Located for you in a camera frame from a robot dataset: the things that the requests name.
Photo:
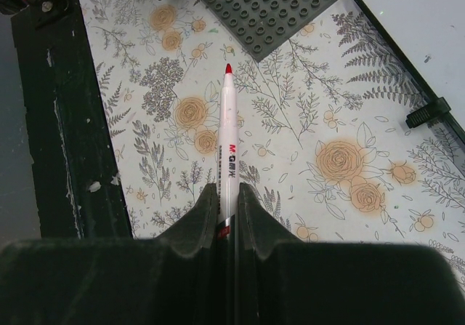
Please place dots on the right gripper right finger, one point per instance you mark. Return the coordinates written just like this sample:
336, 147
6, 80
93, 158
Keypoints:
284, 280

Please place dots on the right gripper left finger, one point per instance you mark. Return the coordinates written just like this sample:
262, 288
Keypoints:
163, 280

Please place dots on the red white marker pen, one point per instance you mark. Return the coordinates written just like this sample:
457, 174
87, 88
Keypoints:
228, 184

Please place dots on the white whiteboard black frame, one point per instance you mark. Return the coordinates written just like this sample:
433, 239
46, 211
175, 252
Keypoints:
428, 37

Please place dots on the black perforated plate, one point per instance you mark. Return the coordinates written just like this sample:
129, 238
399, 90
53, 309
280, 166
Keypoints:
261, 26

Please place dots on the black base bar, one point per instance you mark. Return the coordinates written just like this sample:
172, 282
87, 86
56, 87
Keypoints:
78, 193

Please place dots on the floral table mat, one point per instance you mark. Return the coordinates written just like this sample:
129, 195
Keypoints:
323, 142

